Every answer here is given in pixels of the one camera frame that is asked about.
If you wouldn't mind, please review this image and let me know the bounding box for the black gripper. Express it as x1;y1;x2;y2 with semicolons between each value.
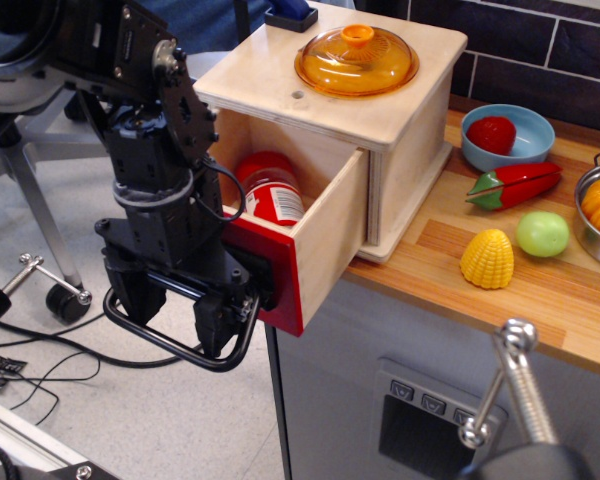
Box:
95;172;273;358

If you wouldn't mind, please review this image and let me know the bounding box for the black metal drawer handle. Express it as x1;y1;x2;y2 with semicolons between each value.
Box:
103;288;260;373

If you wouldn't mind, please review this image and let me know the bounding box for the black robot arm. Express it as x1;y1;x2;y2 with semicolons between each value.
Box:
0;1;267;372

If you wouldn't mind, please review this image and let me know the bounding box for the red jar in drawer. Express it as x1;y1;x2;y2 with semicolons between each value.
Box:
235;151;305;227

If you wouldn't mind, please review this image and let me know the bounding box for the wooden box housing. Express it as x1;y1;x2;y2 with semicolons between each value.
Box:
194;3;468;263

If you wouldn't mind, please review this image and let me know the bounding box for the metal clamp screw left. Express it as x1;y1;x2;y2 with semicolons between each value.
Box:
0;252;93;326

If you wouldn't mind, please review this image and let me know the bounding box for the metal clamp screw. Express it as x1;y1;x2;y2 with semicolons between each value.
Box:
0;252;93;326
459;318;559;450

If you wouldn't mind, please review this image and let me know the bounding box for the small black circuit board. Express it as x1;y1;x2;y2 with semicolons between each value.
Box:
0;355;28;375

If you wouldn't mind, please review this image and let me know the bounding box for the grey toy kitchen cabinet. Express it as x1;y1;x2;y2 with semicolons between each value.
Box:
262;279;600;480

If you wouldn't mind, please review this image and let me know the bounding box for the grey office chair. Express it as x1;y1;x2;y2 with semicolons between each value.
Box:
0;74;111;324

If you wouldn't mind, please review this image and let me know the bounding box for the blue jeans leg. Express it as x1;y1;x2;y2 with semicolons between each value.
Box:
139;0;241;54

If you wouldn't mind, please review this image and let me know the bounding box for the orange glass pot lid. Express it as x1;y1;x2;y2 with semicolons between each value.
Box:
294;24;419;98

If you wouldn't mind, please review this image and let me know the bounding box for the yellow toy corn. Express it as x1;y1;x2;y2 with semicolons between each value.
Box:
460;229;514;290

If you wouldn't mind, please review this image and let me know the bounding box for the black and blue clamp top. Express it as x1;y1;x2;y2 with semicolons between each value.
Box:
264;0;319;33

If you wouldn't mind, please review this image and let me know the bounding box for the metal clamp screw right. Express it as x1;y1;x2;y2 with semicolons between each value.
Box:
459;318;559;450

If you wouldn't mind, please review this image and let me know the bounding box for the red toy chili pepper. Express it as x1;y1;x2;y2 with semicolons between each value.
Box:
466;162;563;211

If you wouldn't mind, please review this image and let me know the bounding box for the red toy strawberry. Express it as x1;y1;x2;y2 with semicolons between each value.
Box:
466;116;517;156

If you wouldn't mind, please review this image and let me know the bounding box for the light blue bowl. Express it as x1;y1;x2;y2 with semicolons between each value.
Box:
461;104;555;172

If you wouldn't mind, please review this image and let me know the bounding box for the steel pot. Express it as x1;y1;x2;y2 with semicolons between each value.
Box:
573;153;600;262

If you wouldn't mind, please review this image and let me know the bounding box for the black floor cable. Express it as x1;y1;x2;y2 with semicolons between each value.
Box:
0;309;201;370

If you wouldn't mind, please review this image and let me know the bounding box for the aluminium frame rail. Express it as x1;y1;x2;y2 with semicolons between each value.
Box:
0;405;114;479

